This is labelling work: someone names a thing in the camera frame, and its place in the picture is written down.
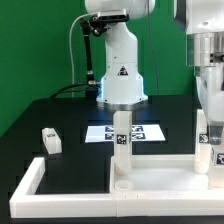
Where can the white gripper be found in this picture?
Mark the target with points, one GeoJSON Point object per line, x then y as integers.
{"type": "Point", "coordinates": [209, 82]}

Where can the white L-shaped fence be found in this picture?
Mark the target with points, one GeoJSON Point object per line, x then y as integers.
{"type": "Point", "coordinates": [26, 203]}

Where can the black grey camera on stand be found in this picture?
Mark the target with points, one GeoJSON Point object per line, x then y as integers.
{"type": "Point", "coordinates": [112, 16]}

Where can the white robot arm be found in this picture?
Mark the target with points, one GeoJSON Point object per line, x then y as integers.
{"type": "Point", "coordinates": [203, 22]}

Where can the white desk top tray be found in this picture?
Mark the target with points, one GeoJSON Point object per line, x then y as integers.
{"type": "Point", "coordinates": [162, 173]}

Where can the fiducial marker sheet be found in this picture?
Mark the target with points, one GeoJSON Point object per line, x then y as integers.
{"type": "Point", "coordinates": [151, 132]}

